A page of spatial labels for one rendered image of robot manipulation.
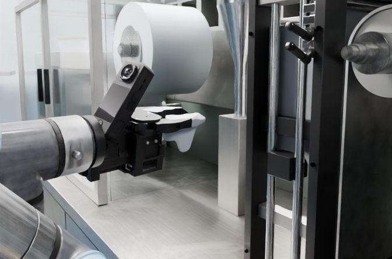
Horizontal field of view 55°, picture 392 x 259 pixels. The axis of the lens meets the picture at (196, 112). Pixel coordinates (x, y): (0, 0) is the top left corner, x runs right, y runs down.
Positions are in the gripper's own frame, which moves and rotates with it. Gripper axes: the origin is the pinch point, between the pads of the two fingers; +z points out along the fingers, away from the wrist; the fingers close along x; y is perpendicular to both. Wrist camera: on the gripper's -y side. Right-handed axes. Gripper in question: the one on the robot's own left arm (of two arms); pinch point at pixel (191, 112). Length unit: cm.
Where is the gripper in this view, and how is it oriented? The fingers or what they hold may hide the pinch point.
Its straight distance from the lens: 63.9
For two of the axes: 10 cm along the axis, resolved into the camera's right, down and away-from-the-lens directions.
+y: -1.0, 9.7, 2.3
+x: 7.1, 2.3, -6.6
